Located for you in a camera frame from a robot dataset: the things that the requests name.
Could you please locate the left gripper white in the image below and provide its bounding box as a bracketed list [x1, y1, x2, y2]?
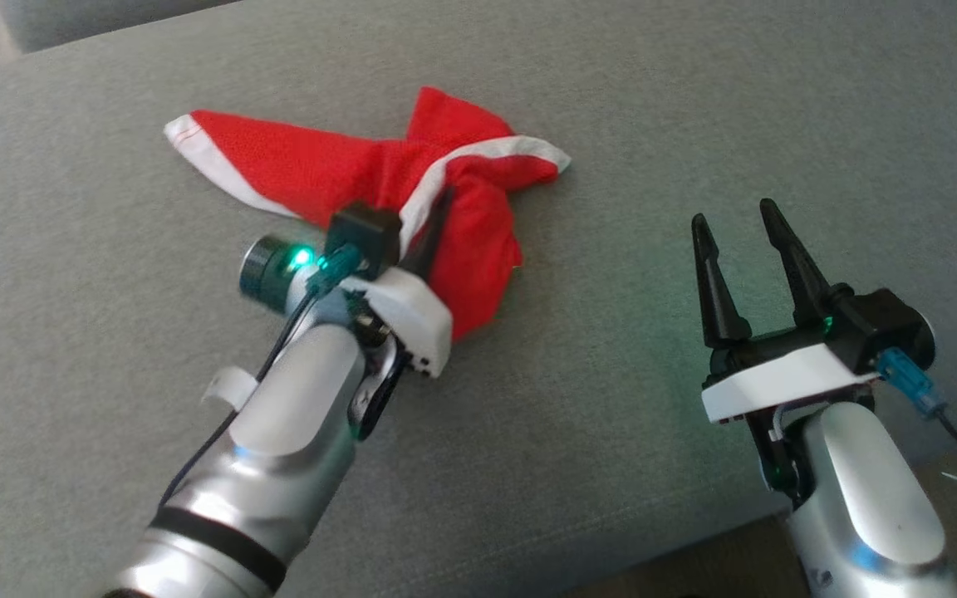
[341, 187, 456, 380]

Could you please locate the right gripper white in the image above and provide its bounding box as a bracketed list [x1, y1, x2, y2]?
[692, 199, 880, 426]

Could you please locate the red basketball jersey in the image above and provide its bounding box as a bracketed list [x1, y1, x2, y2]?
[164, 86, 572, 343]

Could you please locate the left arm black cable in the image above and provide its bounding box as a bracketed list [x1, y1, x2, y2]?
[159, 287, 321, 509]

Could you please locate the white cable strap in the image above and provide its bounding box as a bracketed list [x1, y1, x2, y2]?
[200, 365, 260, 413]

